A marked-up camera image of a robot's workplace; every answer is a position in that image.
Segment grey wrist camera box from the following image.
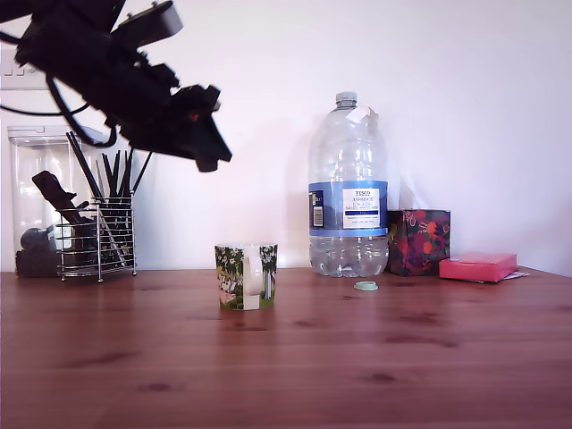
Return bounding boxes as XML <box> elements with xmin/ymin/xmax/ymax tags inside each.
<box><xmin>111</xmin><ymin>0</ymin><xmax>185</xmax><ymax>48</ymax></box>

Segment black chopstick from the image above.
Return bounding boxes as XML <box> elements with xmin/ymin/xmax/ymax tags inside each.
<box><xmin>111</xmin><ymin>150</ymin><xmax>122</xmax><ymax>198</ymax></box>
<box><xmin>124</xmin><ymin>147</ymin><xmax>136</xmax><ymax>198</ymax></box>
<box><xmin>71</xmin><ymin>131</ymin><xmax>106</xmax><ymax>202</ymax></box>
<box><xmin>101</xmin><ymin>154</ymin><xmax>115</xmax><ymax>198</ymax></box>
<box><xmin>119</xmin><ymin>151</ymin><xmax>130</xmax><ymax>198</ymax></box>
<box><xmin>131</xmin><ymin>150</ymin><xmax>153</xmax><ymax>198</ymax></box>
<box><xmin>65</xmin><ymin>132</ymin><xmax>100</xmax><ymax>202</ymax></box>

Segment floral print white mug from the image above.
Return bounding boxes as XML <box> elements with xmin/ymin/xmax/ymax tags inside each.
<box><xmin>214</xmin><ymin>243</ymin><xmax>279</xmax><ymax>313</ymax></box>

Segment dark floral tissue box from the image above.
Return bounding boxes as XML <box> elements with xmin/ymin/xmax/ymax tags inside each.
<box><xmin>384</xmin><ymin>208</ymin><xmax>451</xmax><ymax>277</ymax></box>

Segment black angular tool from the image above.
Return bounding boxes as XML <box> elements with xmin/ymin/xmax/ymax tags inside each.
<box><xmin>30</xmin><ymin>171</ymin><xmax>93</xmax><ymax>227</ymax></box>

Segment dark round object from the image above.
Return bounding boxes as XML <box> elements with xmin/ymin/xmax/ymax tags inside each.
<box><xmin>20</xmin><ymin>227</ymin><xmax>59</xmax><ymax>254</ymax></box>

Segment large clear water bottle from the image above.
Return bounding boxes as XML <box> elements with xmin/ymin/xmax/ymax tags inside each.
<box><xmin>307</xmin><ymin>92</ymin><xmax>390</xmax><ymax>279</ymax></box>

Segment dark brown heap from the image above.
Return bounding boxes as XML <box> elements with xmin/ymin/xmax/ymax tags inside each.
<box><xmin>14</xmin><ymin>249</ymin><xmax>62</xmax><ymax>279</ymax></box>

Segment white wall light switch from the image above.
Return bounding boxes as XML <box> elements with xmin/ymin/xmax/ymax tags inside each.
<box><xmin>0</xmin><ymin>47</ymin><xmax>51</xmax><ymax>93</ymax></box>

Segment clear container with white lid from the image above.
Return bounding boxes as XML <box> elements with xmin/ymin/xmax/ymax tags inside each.
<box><xmin>6</xmin><ymin>125</ymin><xmax>105</xmax><ymax>279</ymax></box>

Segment chrome wire utensil rack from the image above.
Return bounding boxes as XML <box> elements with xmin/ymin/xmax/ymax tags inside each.
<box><xmin>55</xmin><ymin>196</ymin><xmax>138</xmax><ymax>283</ymax></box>

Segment flat pink box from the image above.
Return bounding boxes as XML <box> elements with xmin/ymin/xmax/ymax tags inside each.
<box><xmin>438</xmin><ymin>252</ymin><xmax>519</xmax><ymax>284</ymax></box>

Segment thin silver stick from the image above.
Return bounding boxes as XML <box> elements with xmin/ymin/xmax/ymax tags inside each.
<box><xmin>95</xmin><ymin>160</ymin><xmax>126</xmax><ymax>267</ymax></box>

